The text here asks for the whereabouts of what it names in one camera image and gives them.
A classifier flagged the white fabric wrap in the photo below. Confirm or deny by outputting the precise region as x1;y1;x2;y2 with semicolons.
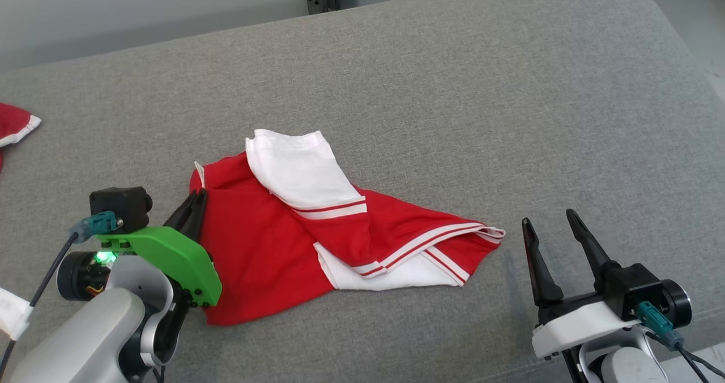
0;286;35;342

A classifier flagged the right teal-plug black cable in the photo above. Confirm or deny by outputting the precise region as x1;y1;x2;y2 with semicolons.
635;301;725;383

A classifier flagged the left teal-plug black cable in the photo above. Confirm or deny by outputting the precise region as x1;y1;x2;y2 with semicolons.
0;211;123;379

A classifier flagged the red shirt with white trim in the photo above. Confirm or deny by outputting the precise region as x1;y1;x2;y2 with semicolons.
0;102;42;172

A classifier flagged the teal-plug black cable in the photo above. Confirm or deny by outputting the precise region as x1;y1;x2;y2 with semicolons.
635;301;725;383
0;211;123;379

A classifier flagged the red shirt with white stripes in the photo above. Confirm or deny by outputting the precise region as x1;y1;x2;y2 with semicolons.
190;129;507;327

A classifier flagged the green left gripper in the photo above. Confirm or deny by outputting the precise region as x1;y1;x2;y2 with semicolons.
95;188;223;308

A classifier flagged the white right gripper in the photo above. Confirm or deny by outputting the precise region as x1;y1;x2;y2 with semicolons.
521;208;641;361

